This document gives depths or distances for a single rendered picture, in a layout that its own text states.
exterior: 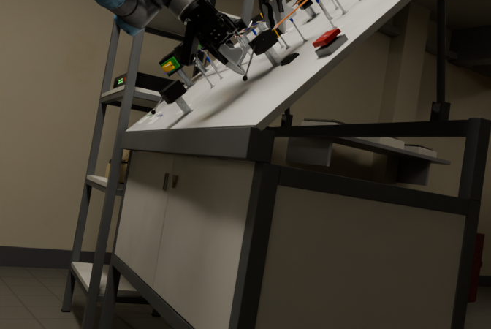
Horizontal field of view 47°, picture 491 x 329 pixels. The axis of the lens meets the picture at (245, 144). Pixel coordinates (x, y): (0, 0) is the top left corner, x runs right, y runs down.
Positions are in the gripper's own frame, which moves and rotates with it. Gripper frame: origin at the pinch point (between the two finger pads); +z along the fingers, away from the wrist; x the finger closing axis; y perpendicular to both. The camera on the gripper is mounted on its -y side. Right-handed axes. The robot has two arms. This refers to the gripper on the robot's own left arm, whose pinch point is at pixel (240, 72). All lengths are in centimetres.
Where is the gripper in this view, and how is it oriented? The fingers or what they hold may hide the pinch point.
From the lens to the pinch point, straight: 143.3
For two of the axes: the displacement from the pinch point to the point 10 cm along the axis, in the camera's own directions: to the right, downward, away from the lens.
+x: 3.1, -2.3, 9.3
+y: 6.5, -6.6, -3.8
